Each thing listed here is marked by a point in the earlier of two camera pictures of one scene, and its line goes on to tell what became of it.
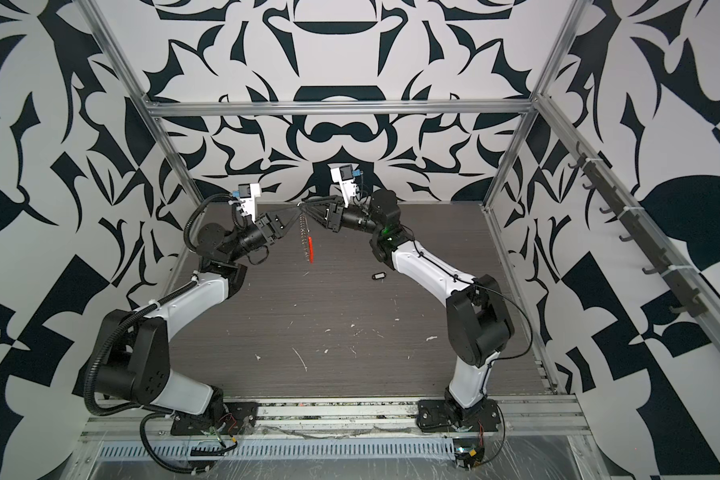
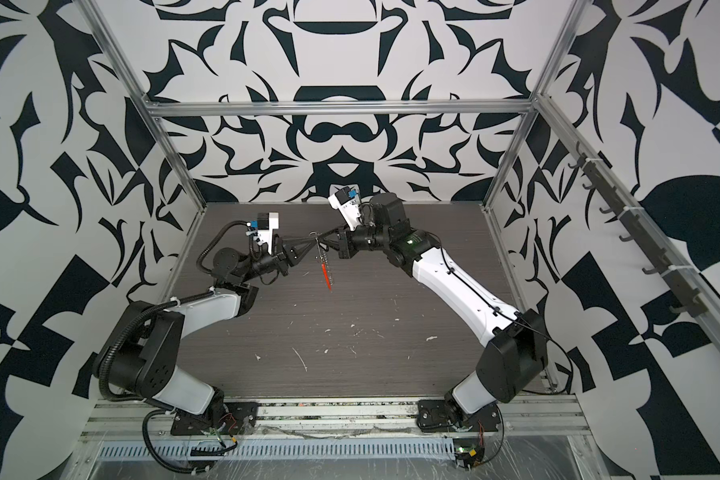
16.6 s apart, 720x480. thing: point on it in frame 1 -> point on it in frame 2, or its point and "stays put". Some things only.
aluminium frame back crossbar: x=341 y=108 stays put
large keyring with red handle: x=305 y=233 -> x=324 y=263
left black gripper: x=269 y=226 -> x=293 y=256
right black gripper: x=335 y=219 -> x=346 y=245
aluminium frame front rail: x=538 y=419 stays put
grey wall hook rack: x=688 y=300 stays put
